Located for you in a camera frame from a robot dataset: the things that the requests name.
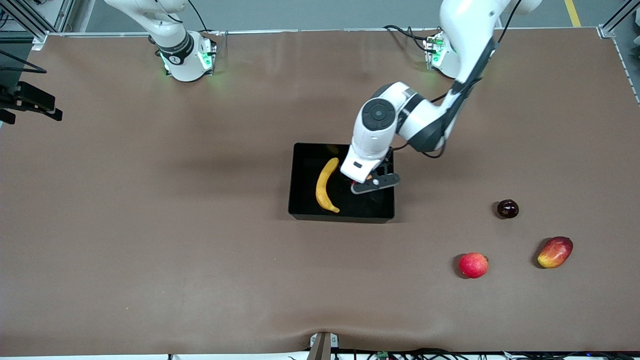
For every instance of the aluminium frame profile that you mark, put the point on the aluminium frame profile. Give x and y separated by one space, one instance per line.
25 20
617 20

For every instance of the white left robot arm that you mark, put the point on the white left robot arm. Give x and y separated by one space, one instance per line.
470 35

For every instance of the dark purple plum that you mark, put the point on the dark purple plum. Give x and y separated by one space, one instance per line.
508 209

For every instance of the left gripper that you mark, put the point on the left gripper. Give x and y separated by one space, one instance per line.
382 168

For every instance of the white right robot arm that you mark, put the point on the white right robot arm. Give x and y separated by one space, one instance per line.
177 50

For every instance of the plain red apple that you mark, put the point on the plain red apple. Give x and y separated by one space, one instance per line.
473 265

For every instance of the yellow banana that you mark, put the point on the yellow banana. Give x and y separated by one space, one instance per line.
324 187

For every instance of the red and yellow mango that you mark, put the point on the red and yellow mango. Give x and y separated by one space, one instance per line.
555 252

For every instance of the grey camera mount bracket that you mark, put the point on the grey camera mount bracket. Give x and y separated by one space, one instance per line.
323 345

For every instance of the black rectangular plastic box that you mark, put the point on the black rectangular plastic box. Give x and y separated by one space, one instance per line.
305 200

